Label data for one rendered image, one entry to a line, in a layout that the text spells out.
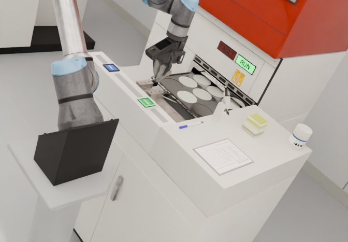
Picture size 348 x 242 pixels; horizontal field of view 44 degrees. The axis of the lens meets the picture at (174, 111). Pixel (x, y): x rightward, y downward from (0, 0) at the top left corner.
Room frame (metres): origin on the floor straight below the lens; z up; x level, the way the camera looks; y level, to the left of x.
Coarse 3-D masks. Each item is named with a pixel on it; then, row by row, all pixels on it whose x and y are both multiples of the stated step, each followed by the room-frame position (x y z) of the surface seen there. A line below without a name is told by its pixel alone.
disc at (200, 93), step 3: (195, 90) 1.90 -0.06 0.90; (198, 90) 1.91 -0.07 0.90; (201, 90) 1.93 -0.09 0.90; (204, 90) 1.94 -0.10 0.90; (195, 93) 1.87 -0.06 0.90; (198, 93) 1.88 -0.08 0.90; (201, 93) 1.90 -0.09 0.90; (204, 93) 1.91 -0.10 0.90; (207, 93) 1.92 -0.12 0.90; (198, 96) 1.85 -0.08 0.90; (201, 96) 1.86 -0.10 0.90; (204, 96) 1.88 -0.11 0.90; (207, 96) 1.89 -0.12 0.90; (210, 96) 1.90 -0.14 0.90; (207, 99) 1.86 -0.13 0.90
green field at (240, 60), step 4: (240, 56) 1.99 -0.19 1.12; (236, 60) 2.00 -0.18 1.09; (240, 60) 1.98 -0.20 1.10; (244, 60) 1.97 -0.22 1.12; (240, 64) 1.98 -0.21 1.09; (244, 64) 1.97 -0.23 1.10; (248, 64) 1.96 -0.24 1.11; (244, 68) 1.96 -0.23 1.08; (248, 68) 1.95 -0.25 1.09; (252, 68) 1.94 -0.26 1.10; (252, 72) 1.93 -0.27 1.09
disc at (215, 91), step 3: (207, 87) 1.99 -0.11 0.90; (210, 87) 2.00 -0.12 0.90; (213, 87) 2.01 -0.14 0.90; (216, 87) 2.03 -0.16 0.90; (210, 90) 1.97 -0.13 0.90; (213, 90) 1.98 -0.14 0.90; (216, 90) 1.99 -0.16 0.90; (219, 90) 2.01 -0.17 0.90; (213, 93) 1.95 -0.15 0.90; (216, 93) 1.96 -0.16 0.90; (219, 93) 1.97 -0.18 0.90; (222, 93) 1.99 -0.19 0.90; (219, 96) 1.94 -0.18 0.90; (222, 96) 1.95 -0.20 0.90
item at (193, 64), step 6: (192, 60) 2.13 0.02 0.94; (192, 66) 2.12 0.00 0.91; (198, 66) 2.10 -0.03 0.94; (204, 72) 2.07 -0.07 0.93; (210, 78) 2.04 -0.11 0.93; (216, 78) 2.04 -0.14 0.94; (216, 84) 2.01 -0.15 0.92; (222, 84) 1.99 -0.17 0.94; (228, 90) 1.97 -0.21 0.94; (234, 96) 1.94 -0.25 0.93; (240, 102) 1.91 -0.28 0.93
